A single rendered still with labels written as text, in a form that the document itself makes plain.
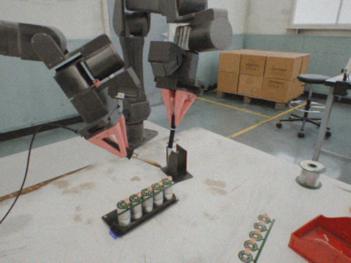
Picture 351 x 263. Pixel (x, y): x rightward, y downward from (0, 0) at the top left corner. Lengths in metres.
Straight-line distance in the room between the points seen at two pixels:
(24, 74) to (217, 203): 2.71
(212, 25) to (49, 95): 2.80
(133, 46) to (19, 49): 0.35
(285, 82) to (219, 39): 3.37
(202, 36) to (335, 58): 4.32
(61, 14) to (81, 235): 2.80
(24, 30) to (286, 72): 3.55
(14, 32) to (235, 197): 0.55
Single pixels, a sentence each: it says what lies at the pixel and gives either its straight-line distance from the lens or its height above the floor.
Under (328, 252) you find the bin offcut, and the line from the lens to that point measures 0.50.
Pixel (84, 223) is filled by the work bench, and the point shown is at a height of 0.75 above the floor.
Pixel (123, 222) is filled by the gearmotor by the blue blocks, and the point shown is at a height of 0.78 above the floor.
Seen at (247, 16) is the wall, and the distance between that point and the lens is 5.43.
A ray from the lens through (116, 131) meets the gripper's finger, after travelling 0.49.
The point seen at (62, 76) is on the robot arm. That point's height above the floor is 1.04.
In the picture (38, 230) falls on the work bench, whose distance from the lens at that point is 0.59.
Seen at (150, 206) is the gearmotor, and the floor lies 0.78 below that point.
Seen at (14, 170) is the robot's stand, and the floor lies 0.75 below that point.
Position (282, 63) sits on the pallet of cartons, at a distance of 3.81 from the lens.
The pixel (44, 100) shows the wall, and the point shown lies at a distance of 3.15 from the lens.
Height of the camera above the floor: 1.12
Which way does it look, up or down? 23 degrees down
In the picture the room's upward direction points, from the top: straight up
